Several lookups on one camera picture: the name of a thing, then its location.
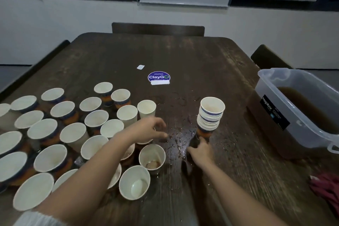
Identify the person's right hand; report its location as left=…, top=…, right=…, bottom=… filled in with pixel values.
left=186, top=137, right=216, bottom=170

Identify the person's left hand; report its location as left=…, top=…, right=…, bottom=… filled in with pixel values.
left=121, top=115, right=170, bottom=144

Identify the patterned paper cup stack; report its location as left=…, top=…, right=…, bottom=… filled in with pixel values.
left=195, top=96, right=226, bottom=140

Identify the group of paper cups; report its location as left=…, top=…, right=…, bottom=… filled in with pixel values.
left=0, top=81, right=157, bottom=212

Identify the clear plastic storage bin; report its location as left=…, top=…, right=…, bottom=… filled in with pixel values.
left=246, top=68, right=339, bottom=159

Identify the person's left forearm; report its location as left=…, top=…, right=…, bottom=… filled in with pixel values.
left=13, top=133, right=144, bottom=226

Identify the person's right forearm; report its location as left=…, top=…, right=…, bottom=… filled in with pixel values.
left=204, top=162, right=289, bottom=226

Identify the round blue sticker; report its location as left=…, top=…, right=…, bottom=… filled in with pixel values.
left=147, top=71, right=172, bottom=85

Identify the dark wooden table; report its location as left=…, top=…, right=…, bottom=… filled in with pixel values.
left=0, top=32, right=339, bottom=226

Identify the dark wooden chair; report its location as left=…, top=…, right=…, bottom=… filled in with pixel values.
left=111, top=22, right=206, bottom=36
left=250, top=44, right=293, bottom=70

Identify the dark red cloth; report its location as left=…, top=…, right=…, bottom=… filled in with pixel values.
left=309, top=173, right=339, bottom=219

